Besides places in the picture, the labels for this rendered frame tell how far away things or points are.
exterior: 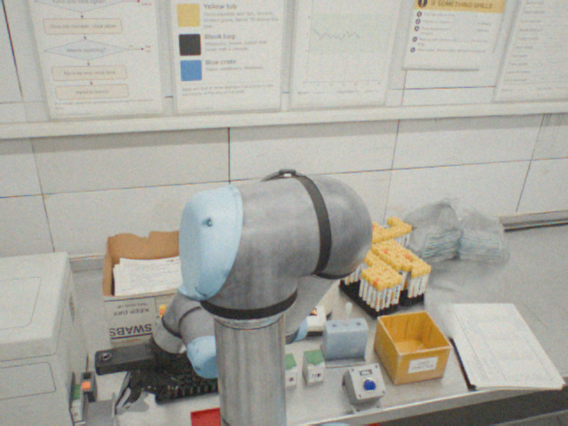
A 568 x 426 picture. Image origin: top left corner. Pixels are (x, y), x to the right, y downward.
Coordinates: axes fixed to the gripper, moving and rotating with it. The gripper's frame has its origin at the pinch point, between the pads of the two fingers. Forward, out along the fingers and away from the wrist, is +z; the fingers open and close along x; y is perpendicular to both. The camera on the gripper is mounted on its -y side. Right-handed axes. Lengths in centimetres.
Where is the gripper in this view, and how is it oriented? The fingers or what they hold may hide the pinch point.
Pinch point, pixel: (116, 408)
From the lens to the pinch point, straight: 119.2
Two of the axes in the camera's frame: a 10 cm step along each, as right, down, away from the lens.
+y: 8.2, 3.6, 4.4
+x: -2.4, -4.8, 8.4
